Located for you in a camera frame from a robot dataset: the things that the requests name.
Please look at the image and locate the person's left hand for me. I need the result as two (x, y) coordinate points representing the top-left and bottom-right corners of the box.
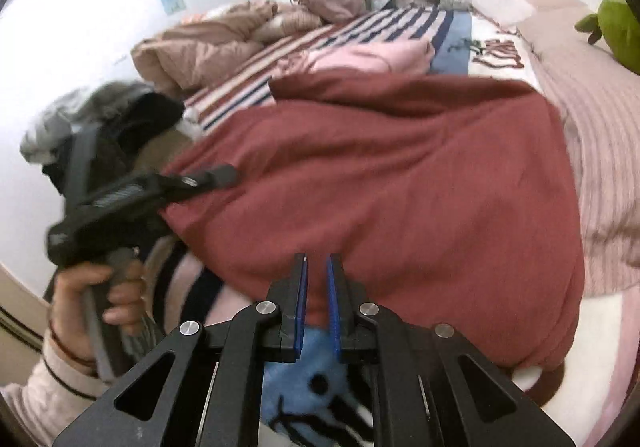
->
(49, 258), (149, 364)

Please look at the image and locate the grey clothes pile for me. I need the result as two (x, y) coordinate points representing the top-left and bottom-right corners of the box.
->
(20, 82), (187, 180)

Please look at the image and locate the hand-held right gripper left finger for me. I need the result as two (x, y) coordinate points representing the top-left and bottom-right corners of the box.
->
(52, 253), (309, 447)

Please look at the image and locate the dark red long-sleeve top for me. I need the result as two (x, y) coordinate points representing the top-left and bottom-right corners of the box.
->
(159, 71), (587, 374)

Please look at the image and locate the beige striped pillow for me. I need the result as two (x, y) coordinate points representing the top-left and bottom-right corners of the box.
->
(515, 12), (640, 299)

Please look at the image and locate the green avocado plush toy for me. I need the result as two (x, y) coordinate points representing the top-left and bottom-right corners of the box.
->
(575, 0), (640, 76)

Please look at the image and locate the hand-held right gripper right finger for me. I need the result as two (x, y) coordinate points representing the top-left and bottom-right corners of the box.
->
(326, 254), (573, 447)

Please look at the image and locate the pink satin cloth bundle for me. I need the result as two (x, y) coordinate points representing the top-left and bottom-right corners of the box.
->
(291, 0), (367, 24)

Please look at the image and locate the person's left forearm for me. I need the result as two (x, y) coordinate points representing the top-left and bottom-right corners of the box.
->
(0, 322), (119, 447)

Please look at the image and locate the dusty pink duvet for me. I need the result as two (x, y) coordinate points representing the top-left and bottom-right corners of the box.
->
(131, 0), (326, 96)

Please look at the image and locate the pink garment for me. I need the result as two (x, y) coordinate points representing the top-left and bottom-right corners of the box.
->
(277, 40), (436, 76)

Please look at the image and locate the pink pillow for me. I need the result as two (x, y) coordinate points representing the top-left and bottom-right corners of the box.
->
(469, 0), (587, 29)

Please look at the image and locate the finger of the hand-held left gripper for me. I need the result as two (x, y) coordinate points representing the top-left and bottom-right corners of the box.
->
(160, 164), (239, 204)

